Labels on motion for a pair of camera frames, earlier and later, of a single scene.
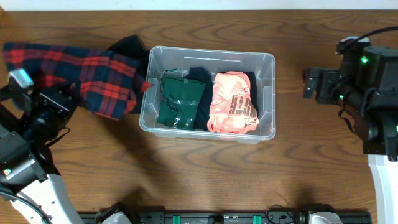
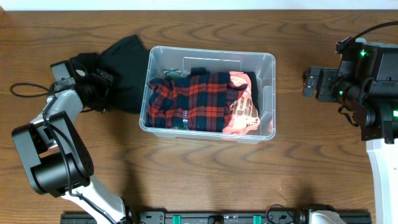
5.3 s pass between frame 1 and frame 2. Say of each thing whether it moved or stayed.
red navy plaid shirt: moved
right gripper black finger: stayed
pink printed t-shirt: stayed
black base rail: stayed
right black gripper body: stayed
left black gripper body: moved
